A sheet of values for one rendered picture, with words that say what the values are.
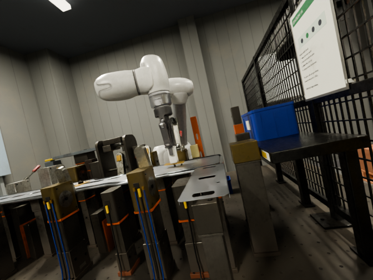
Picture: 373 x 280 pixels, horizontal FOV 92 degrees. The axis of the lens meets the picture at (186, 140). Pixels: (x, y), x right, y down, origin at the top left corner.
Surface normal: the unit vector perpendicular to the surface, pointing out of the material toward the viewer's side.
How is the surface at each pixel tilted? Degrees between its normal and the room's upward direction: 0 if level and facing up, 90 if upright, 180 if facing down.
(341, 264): 0
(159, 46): 90
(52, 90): 90
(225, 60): 90
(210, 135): 90
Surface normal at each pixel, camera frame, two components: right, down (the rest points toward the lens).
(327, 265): -0.22, -0.98
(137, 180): -0.17, 0.07
